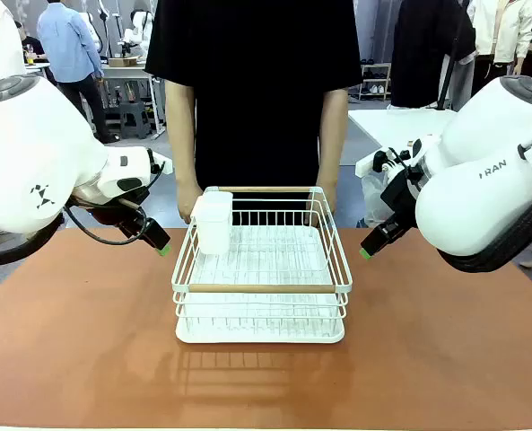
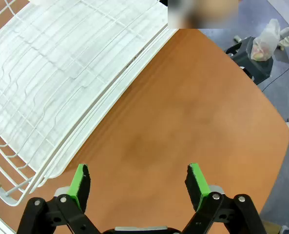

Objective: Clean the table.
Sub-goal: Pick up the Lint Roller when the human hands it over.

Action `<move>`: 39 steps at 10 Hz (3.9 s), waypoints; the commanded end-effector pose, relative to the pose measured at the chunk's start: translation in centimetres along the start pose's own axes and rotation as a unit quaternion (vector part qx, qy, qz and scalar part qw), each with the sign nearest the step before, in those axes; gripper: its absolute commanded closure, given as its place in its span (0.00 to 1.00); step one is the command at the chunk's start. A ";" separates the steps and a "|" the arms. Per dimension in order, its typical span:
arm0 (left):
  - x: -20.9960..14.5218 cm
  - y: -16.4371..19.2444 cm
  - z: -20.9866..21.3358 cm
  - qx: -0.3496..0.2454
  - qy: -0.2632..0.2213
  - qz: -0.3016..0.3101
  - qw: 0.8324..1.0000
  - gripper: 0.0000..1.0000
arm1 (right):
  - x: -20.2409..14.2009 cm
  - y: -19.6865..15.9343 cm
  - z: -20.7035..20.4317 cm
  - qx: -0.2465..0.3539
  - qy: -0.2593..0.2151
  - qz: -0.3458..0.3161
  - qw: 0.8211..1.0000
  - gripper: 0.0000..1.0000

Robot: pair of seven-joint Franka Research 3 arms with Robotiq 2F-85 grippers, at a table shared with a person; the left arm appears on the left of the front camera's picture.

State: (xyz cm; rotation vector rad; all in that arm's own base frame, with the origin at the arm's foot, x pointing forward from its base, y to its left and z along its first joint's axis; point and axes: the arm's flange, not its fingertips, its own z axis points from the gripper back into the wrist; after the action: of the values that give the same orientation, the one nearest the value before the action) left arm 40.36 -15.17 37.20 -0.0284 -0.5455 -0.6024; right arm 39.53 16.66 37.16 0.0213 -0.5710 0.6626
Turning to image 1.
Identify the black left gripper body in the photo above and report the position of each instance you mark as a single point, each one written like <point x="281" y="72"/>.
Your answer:
<point x="115" y="214"/>

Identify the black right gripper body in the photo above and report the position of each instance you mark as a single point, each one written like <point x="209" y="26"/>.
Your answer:
<point x="402" y="193"/>

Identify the white utensil caddy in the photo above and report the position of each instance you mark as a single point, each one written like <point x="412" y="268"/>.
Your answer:
<point x="212" y="224"/>

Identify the white drip tray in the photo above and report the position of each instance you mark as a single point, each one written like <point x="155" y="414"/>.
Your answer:
<point x="261" y="334"/>

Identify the person's right forearm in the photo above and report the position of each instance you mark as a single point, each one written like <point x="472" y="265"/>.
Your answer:
<point x="180" y="134"/>

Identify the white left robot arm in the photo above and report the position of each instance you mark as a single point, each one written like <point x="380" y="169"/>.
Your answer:
<point x="32" y="148"/>

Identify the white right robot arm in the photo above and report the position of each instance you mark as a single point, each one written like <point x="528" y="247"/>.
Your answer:
<point x="476" y="202"/>

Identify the person's left forearm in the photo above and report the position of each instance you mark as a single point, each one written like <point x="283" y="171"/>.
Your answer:
<point x="333" y="134"/>

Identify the person's right hand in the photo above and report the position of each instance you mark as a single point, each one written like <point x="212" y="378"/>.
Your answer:
<point x="185" y="202"/>

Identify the person's left hand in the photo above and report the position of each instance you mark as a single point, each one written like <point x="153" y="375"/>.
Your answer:
<point x="329" y="193"/>

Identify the clear plastic bag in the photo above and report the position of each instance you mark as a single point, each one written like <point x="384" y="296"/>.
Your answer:
<point x="373" y="197"/>

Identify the white table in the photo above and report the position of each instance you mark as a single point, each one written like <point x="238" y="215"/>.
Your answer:
<point x="395" y="125"/>

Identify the grey step stool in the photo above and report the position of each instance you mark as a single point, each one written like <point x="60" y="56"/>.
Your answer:
<point x="134" y="119"/>

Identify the shoe rack with shoes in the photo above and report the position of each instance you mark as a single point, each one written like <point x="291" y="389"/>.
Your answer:
<point x="375" y="83"/>

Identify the black stand pole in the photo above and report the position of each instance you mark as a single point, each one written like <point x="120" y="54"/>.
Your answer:
<point x="449" y="67"/>

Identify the grey background desk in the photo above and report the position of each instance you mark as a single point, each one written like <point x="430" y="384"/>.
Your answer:
<point x="131" y="74"/>

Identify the cardboard box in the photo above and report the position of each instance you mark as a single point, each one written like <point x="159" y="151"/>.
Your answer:
<point x="123" y="62"/>

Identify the man in blue shirt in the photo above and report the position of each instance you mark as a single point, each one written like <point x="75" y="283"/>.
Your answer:
<point x="68" y="45"/>

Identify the person in black t-shirt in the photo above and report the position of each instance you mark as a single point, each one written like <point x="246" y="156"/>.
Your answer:
<point x="256" y="90"/>

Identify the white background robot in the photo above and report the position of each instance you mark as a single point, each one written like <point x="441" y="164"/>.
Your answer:
<point x="137" y="31"/>

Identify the seated person in black shirt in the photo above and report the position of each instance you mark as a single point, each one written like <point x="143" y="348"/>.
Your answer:
<point x="30" y="45"/>

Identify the person in white jacket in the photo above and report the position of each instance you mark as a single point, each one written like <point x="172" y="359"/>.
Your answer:
<point x="503" y="31"/>

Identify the right arm white camera mount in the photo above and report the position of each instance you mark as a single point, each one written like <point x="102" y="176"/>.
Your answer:
<point x="368" y="164"/>

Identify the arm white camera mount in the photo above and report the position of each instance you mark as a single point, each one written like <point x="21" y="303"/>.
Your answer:
<point x="162" y="164"/>
<point x="368" y="164"/>

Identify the left arm white camera mount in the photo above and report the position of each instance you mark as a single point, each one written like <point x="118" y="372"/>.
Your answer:
<point x="162" y="164"/>

